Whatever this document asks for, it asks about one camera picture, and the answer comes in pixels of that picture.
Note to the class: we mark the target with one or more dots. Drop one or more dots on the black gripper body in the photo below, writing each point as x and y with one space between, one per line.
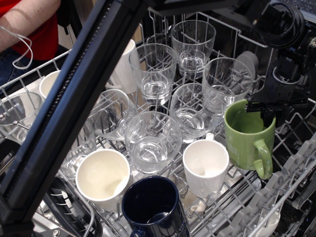
282 89

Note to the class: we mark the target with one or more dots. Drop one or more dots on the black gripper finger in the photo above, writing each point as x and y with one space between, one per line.
282 112
268 115

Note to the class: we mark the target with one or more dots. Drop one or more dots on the green ceramic mug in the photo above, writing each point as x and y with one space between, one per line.
249 141

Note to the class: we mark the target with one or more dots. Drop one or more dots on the person forearm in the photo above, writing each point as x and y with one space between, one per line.
24 18

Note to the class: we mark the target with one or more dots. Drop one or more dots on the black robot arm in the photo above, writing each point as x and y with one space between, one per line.
85 71

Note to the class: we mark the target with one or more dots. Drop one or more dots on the small white mug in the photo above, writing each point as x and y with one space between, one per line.
205 164

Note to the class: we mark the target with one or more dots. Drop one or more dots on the navy blue mug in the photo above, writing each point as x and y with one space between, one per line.
152 208

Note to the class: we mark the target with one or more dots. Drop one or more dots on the tall white mug rear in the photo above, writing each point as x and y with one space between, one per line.
122 77

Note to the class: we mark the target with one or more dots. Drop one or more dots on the tall white mug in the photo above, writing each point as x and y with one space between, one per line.
47 82
122 77

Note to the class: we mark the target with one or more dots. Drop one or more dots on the white mug front left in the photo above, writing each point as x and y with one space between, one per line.
103 177

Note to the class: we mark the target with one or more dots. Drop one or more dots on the tall white mug left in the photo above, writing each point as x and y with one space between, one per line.
47 82

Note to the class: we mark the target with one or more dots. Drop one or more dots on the grey rack roller wheel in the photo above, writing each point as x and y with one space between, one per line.
251 61

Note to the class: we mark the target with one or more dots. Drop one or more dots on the grey plastic tine row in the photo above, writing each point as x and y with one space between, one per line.
268 200

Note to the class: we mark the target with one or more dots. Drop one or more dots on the clear glass centre right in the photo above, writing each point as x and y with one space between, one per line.
197 109

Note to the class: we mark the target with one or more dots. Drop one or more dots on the clear glass rear right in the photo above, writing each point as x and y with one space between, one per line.
193 41

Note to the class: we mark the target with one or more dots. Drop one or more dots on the clear glass centre front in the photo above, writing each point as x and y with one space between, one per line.
153 140

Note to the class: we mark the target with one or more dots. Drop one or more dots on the tall clear glass centre rear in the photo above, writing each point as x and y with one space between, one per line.
154 67

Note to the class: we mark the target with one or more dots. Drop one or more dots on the clear glass centre left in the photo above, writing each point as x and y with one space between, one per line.
111 114

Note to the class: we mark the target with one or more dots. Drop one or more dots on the clear glass front left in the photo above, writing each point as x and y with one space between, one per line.
83 145

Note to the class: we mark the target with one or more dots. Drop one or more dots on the red shirt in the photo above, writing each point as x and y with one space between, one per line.
44 39

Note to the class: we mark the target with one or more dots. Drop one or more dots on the clear glass far left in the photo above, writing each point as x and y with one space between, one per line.
17 114

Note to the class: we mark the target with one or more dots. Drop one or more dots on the metal clamp screw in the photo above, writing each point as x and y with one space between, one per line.
7 121

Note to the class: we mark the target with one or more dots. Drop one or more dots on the grey wire dishwasher rack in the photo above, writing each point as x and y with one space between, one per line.
207 217

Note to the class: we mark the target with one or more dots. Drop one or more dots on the black rack handle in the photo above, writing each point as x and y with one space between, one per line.
67 208

